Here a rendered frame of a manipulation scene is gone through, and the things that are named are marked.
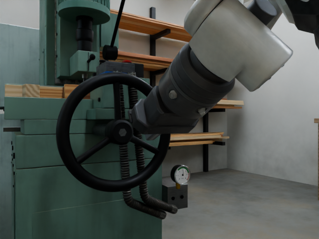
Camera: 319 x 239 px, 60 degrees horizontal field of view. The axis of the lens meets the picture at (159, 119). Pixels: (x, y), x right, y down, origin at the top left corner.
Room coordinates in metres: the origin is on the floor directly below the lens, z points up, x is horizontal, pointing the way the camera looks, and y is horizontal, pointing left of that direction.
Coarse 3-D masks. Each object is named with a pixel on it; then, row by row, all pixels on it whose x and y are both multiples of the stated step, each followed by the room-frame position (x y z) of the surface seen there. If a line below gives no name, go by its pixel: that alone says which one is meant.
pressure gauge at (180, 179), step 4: (172, 168) 0.91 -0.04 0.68; (176, 168) 0.89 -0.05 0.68; (180, 168) 0.89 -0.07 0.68; (184, 168) 0.90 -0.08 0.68; (188, 168) 0.90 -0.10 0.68; (172, 172) 0.89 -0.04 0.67; (176, 172) 0.88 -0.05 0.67; (180, 172) 0.89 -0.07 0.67; (184, 172) 0.90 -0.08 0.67; (188, 172) 0.91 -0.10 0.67; (172, 176) 0.89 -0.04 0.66; (176, 176) 0.88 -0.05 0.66; (180, 176) 0.89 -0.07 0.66; (184, 176) 0.90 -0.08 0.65; (188, 176) 0.91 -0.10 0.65; (172, 180) 0.91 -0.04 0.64; (176, 180) 0.88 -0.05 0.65; (180, 180) 0.89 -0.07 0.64; (184, 180) 0.90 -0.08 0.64; (188, 180) 0.90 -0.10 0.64; (176, 184) 0.91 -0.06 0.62; (176, 188) 0.91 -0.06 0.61
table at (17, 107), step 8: (8, 96) 0.72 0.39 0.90; (8, 104) 0.71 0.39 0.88; (16, 104) 0.72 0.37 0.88; (24, 104) 0.73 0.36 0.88; (32, 104) 0.74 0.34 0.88; (40, 104) 0.75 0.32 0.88; (48, 104) 0.76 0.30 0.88; (56, 104) 0.77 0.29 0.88; (80, 104) 0.80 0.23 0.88; (88, 104) 0.81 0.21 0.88; (8, 112) 0.71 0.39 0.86; (16, 112) 0.72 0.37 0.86; (24, 112) 0.73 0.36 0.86; (32, 112) 0.74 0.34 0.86; (40, 112) 0.75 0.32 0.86; (48, 112) 0.76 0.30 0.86; (56, 112) 0.77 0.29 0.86; (80, 112) 0.80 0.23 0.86; (88, 112) 0.79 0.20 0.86; (96, 112) 0.73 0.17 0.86; (104, 112) 0.74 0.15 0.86; (112, 112) 0.75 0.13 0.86
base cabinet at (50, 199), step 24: (24, 168) 0.73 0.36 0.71; (48, 168) 0.76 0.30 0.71; (96, 168) 0.82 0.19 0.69; (120, 168) 0.86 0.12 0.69; (24, 192) 0.73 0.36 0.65; (48, 192) 0.76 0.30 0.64; (72, 192) 0.79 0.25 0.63; (96, 192) 0.82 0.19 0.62; (120, 192) 0.86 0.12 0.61; (24, 216) 0.73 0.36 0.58; (48, 216) 0.76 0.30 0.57; (72, 216) 0.79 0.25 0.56; (96, 216) 0.82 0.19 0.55; (120, 216) 0.86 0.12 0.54; (144, 216) 0.90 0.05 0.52
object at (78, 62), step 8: (72, 56) 0.98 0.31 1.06; (80, 56) 0.91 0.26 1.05; (88, 56) 0.93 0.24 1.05; (96, 56) 0.94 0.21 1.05; (72, 64) 0.98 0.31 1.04; (80, 64) 0.91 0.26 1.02; (88, 64) 0.93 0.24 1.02; (96, 64) 0.94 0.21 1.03; (72, 72) 0.98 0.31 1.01; (80, 72) 0.93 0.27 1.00; (88, 72) 0.93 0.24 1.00
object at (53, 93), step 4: (40, 92) 0.89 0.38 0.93; (44, 92) 0.90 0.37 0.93; (48, 92) 0.90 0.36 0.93; (52, 92) 0.91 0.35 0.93; (56, 92) 0.92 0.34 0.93; (60, 92) 0.92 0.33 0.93; (40, 96) 0.89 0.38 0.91; (44, 96) 0.90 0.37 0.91; (48, 96) 0.90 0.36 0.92; (52, 96) 0.91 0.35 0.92; (56, 96) 0.92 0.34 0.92; (60, 96) 0.92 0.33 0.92
